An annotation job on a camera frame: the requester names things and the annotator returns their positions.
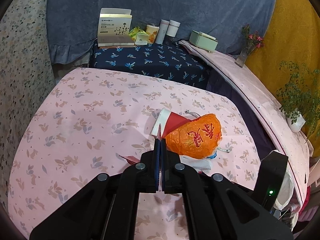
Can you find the green plant white pot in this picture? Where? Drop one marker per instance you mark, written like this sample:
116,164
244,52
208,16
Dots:
299,97

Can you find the white cap bottle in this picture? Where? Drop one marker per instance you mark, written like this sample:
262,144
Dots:
172,28

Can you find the pink rabbit print tablecloth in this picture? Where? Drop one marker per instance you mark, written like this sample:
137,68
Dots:
93,119

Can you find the mustard yellow curtain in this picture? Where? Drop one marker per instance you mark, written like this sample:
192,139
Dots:
292,35

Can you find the red white paper cup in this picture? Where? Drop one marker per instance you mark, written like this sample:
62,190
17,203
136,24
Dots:
168,121

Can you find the white crumpled tissue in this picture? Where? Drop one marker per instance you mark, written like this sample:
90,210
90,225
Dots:
202,165

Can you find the mint green tissue box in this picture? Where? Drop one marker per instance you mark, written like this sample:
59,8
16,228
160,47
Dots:
203,41

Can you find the glass vase pink flowers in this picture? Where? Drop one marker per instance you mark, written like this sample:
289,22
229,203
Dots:
252,41

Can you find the tall white bottle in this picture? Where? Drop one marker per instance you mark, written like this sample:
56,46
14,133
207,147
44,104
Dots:
163,26

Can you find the orange printed tin can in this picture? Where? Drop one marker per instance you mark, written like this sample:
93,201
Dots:
152,31

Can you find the green yellow small carton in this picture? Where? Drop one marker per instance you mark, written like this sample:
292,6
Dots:
139,36

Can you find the speckled grey wall cloth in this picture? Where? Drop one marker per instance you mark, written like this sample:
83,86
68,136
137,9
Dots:
26,76

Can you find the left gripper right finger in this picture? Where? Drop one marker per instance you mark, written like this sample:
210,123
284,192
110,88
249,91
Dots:
163,157

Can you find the blue grey backdrop blanket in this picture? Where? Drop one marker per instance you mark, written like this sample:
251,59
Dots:
72,25

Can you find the navy floral cloth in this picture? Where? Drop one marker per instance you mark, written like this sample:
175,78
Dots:
170,62

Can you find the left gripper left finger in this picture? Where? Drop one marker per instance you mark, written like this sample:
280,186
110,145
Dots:
156,161

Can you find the white open book box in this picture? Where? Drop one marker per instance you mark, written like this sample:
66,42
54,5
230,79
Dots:
113,27

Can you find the pale pink bench cover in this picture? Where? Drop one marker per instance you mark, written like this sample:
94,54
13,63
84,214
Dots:
267,109

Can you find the red gold envelope packet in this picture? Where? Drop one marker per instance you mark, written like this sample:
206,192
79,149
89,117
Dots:
130,159

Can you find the white lined trash bin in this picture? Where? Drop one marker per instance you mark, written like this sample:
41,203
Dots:
286,191

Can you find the orange plastic bag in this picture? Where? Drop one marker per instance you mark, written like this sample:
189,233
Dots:
198,138

